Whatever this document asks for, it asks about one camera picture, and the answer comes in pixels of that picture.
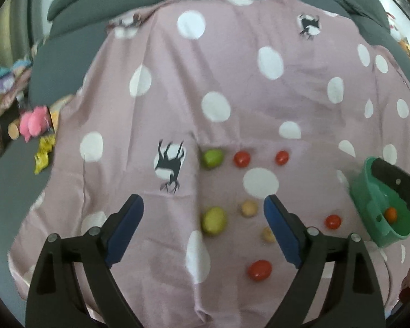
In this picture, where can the pink plush toy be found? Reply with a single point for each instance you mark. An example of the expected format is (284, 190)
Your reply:
(34, 123)

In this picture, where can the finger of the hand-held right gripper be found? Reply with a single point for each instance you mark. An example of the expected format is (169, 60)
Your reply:
(393, 181)

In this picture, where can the large red tomato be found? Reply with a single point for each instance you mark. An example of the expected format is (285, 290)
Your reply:
(259, 270)

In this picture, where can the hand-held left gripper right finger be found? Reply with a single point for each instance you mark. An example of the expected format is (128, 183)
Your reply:
(282, 229)

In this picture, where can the red cherry tomato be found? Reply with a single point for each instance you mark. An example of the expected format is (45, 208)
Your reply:
(282, 157)
(242, 159)
(333, 221)

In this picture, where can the grey sofa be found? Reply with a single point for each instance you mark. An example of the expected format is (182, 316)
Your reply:
(88, 47)

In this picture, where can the green plastic bowl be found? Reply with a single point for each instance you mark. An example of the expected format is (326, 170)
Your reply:
(369, 208)

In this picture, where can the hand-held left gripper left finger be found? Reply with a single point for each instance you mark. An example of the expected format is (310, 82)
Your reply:
(124, 227)

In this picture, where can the pink polka dot blanket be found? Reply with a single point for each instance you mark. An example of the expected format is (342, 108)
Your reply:
(225, 75)

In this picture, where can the stack of folded clothes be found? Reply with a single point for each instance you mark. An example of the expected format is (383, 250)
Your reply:
(6, 88)

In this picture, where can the large yellow-green fruit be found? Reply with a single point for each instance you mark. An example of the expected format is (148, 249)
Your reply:
(213, 221)

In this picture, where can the small round green fruit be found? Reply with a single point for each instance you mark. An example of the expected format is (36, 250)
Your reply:
(212, 158)

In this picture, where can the small beige fruit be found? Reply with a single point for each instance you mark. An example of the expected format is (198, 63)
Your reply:
(249, 208)
(268, 235)

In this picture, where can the small orange fruit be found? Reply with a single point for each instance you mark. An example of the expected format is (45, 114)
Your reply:
(391, 214)

